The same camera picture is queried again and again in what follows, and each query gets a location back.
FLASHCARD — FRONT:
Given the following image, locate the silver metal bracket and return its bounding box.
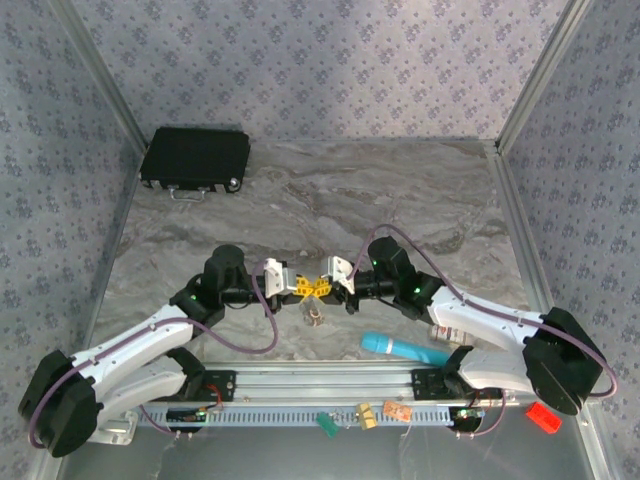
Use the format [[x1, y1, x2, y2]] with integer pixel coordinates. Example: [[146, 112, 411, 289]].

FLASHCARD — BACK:
[[89, 409, 139, 446]]

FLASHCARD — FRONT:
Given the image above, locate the light blue flashlight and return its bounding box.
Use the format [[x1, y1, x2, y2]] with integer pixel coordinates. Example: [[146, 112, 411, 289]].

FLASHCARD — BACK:
[[361, 332, 451, 366]]

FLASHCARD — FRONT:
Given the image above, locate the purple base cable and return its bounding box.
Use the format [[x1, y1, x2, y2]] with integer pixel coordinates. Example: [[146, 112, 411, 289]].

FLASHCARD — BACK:
[[138, 398, 224, 440], [455, 389, 509, 440]]

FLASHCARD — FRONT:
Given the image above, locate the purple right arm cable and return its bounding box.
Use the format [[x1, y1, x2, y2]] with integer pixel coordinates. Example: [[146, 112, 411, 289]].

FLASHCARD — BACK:
[[351, 223, 619, 399]]

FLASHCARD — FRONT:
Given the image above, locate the green tag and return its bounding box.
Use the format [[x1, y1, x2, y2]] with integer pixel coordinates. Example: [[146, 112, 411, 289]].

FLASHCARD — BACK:
[[315, 410, 341, 440]]

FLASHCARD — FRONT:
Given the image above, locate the red plastic block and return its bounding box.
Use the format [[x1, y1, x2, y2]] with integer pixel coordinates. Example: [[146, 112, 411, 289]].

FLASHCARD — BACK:
[[524, 401, 564, 435]]

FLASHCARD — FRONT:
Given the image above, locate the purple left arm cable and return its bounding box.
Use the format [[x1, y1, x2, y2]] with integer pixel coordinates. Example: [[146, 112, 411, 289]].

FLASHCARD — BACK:
[[27, 262, 280, 451]]

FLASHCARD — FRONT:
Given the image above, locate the black case with metal handle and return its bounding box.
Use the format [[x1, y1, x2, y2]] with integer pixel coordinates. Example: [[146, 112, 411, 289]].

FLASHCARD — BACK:
[[138, 126, 252, 202]]

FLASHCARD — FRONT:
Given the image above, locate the yellow tag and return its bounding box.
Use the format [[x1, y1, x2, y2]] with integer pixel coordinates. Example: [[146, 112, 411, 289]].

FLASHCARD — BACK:
[[354, 401, 377, 431]]

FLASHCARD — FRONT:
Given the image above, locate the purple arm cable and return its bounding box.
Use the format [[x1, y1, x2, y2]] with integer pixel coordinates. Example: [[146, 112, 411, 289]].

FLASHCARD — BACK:
[[27, 262, 280, 451], [351, 223, 619, 399]]

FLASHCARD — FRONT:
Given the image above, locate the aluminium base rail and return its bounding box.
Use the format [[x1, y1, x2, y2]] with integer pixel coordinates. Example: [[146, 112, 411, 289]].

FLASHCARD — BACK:
[[204, 360, 506, 404]]

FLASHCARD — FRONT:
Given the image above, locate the small red and white box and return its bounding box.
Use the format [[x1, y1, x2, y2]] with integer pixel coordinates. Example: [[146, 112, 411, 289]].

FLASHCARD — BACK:
[[427, 323, 474, 349]]

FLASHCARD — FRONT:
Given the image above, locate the aluminium frame post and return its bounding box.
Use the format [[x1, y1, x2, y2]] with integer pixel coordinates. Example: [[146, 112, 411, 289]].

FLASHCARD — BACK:
[[494, 0, 594, 151], [49, 0, 152, 151]]

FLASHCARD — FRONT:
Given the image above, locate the aluminium frame side rail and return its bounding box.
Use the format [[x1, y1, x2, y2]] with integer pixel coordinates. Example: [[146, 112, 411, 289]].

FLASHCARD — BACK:
[[484, 142, 621, 480], [39, 147, 149, 480]]

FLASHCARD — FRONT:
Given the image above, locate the orange tag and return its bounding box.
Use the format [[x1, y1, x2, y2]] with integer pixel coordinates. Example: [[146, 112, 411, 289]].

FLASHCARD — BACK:
[[382, 399, 415, 424]]

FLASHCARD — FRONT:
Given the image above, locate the slotted grey cable duct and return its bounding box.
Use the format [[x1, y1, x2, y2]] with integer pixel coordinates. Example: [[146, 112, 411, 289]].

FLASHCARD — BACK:
[[137, 402, 481, 429]]

